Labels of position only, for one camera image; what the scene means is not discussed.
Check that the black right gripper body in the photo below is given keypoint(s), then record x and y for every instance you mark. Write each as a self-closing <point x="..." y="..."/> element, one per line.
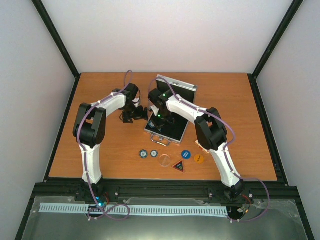
<point x="163" y="119"/>

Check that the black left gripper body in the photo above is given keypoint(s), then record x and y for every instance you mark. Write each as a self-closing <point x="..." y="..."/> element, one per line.
<point x="132" y="113"/>

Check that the aluminium poker case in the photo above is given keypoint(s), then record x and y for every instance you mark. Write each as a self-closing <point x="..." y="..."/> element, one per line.
<point x="167" y="134"/>

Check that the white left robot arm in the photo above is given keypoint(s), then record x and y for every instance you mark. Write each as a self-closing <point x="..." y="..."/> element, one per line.
<point x="90" y="125"/>

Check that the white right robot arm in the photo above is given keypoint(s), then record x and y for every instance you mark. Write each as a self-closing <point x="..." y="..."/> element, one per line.
<point x="210" y="130"/>

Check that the blue white poker chip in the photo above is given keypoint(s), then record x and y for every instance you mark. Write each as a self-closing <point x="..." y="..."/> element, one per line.
<point x="153" y="153"/>
<point x="143" y="154"/>

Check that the clear round disc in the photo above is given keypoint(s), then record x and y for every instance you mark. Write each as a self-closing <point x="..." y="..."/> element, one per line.
<point x="164" y="160"/>

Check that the blue round token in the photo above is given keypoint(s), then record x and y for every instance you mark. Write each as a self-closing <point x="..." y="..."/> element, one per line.
<point x="186" y="154"/>

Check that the black red triangle token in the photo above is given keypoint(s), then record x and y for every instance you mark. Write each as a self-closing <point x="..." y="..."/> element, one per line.
<point x="179" y="166"/>

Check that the orange round token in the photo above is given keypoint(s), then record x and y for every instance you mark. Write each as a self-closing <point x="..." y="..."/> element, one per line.
<point x="199" y="158"/>

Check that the black aluminium frame rail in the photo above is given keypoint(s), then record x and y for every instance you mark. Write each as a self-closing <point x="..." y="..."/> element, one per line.
<point x="210" y="191"/>

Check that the white cable duct strip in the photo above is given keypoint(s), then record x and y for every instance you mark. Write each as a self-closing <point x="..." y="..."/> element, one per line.
<point x="135" y="210"/>

